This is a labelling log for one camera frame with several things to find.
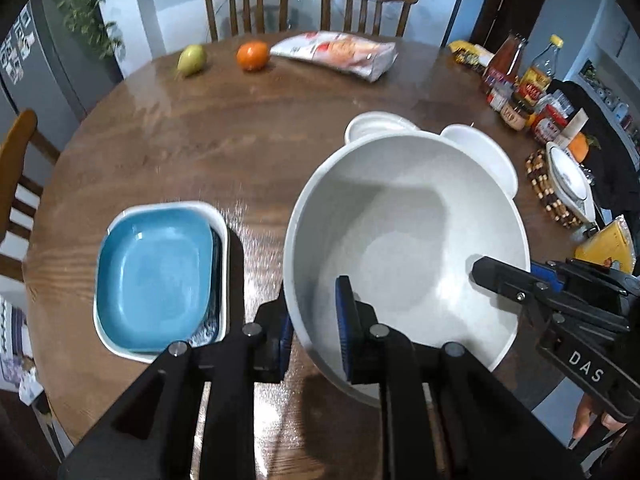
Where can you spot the large grey bowl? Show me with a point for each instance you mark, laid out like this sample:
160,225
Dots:
404,217

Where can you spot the yellow snack box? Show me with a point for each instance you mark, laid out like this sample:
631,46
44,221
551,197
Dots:
611,247

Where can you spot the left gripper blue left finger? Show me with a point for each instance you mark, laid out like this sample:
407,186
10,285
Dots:
273,354

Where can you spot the white medium bowl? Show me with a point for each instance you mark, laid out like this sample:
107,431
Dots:
486,152

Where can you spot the wooden bead trivet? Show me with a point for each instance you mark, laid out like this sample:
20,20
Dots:
538,174

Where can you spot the small white red jar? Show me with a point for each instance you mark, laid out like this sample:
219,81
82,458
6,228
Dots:
498,95

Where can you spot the red lid chili jar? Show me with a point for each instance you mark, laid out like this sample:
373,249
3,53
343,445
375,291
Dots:
548,124

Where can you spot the orange fruit at right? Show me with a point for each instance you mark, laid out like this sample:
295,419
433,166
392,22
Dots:
579,147

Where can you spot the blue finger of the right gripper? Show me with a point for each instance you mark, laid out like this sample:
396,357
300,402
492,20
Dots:
545,273

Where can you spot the small white deep bowl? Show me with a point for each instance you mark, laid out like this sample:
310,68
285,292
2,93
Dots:
375,122

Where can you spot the yellow cap vinegar bottle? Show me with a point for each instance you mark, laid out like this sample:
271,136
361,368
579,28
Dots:
540,73

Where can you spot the hanging green vine plant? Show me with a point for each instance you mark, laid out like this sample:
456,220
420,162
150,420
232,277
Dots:
83,19

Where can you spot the dark door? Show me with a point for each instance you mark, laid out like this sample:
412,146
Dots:
500,17

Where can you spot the green pear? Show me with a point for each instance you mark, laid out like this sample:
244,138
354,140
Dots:
192,60

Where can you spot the red sauce bottle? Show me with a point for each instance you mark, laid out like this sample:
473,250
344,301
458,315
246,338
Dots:
505,64

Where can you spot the bread bag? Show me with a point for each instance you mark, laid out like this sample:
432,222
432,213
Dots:
343,52

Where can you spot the yellow snack packet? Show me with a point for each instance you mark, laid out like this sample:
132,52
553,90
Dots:
470,55

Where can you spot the person right hand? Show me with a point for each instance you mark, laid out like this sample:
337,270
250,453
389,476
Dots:
587,412

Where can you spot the orange mandarin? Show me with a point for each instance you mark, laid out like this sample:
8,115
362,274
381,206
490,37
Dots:
253,56

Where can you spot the grey refrigerator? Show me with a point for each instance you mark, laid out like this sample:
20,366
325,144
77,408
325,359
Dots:
52,70

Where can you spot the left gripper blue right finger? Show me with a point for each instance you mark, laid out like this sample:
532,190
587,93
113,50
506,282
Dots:
362,352

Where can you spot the brown sauce jar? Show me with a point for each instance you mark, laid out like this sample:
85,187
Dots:
516,112

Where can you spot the blue dish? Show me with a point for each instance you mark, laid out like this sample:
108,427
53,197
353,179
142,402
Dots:
153,279

